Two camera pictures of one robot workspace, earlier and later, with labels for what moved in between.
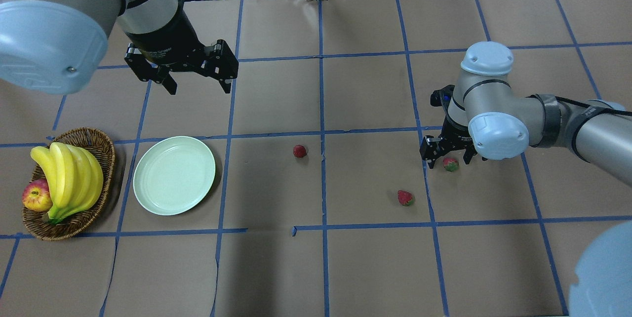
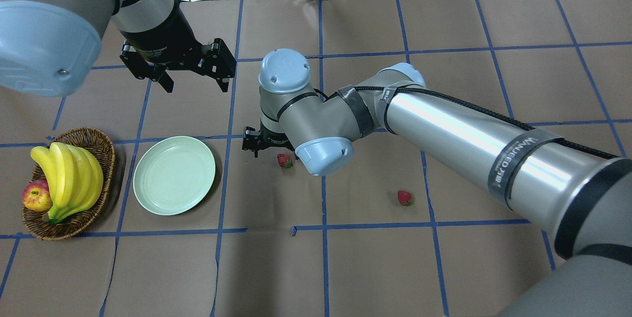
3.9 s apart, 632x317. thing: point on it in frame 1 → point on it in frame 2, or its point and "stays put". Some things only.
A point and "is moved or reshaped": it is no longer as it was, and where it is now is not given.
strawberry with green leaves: (450, 165) is moved or reshaped
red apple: (36, 196) stays put
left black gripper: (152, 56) stays put
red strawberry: (405, 198) stays put
